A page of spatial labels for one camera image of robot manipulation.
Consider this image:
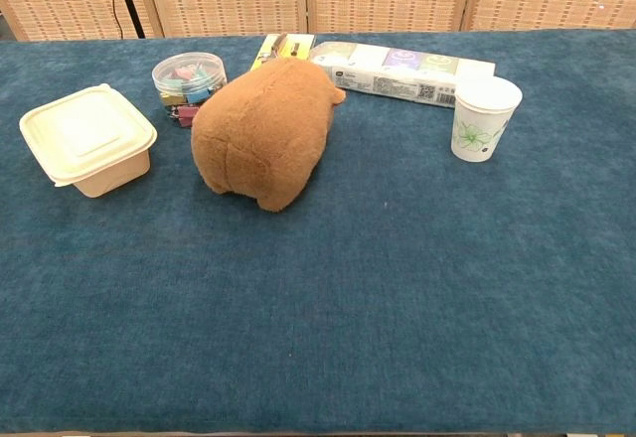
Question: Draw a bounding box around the brown capybara plush toy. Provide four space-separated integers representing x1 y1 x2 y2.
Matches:
190 56 347 214

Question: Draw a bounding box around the beige lidded food container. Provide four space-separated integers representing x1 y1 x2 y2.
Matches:
18 82 159 199

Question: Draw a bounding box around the blue table cloth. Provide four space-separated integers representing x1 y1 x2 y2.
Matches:
0 29 636 434

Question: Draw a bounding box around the tissue pocket pack bundle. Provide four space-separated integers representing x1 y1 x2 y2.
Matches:
308 41 497 109

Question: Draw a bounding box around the yellow razor blister pack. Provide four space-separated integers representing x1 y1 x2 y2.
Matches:
249 33 317 73

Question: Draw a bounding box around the clear jar of binder clips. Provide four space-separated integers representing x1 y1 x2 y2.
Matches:
151 51 229 128

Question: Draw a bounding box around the white floral paper cup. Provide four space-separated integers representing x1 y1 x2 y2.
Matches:
450 75 524 163

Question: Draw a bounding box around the black cable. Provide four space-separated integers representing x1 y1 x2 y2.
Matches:
98 0 125 40

